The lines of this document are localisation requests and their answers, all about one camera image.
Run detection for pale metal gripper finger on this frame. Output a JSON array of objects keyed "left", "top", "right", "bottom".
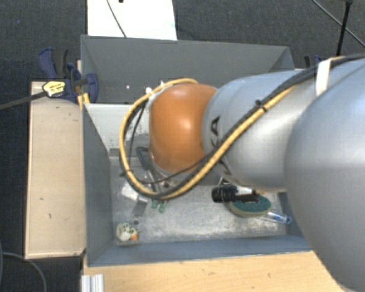
[
  {"left": 132, "top": 196, "right": 148, "bottom": 217},
  {"left": 120, "top": 187, "right": 142, "bottom": 201}
]

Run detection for white toy animal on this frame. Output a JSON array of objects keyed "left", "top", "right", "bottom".
[{"left": 115, "top": 221, "right": 140, "bottom": 243}]

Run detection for grey metal bin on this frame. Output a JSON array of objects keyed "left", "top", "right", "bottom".
[{"left": 80, "top": 34, "right": 313, "bottom": 268}]

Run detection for pale wood board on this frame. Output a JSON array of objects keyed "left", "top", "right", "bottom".
[{"left": 24, "top": 81, "right": 87, "bottom": 260}]

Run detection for green and beige round sponge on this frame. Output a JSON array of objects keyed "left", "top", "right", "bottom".
[{"left": 229, "top": 194, "right": 272, "bottom": 219}]

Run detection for clear tube with blue cap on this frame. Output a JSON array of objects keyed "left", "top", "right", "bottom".
[{"left": 263, "top": 210, "right": 293, "bottom": 226}]

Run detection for black cylinder on white bracket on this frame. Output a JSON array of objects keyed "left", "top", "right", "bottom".
[{"left": 211, "top": 184, "right": 262, "bottom": 205}]

